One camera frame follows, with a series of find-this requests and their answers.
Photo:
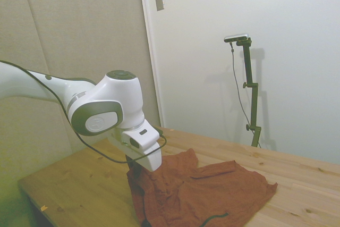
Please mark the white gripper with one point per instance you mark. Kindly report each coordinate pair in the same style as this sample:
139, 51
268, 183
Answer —
151, 160

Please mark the rust orange shirt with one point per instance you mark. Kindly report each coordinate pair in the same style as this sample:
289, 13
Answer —
212, 195

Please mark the orange tape scrap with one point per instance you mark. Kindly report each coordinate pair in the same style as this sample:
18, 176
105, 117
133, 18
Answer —
43, 208

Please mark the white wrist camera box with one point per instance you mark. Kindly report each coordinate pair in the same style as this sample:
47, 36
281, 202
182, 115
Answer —
140, 138

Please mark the white door frame trim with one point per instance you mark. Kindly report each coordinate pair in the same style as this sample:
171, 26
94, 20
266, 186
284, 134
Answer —
151, 51

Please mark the dark green camera stand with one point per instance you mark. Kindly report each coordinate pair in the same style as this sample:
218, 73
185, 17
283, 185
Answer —
254, 104

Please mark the silver exterior camera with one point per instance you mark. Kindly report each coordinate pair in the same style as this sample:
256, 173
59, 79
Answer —
236, 37

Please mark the grey wall plate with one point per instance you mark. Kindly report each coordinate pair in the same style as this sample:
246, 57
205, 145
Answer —
159, 1

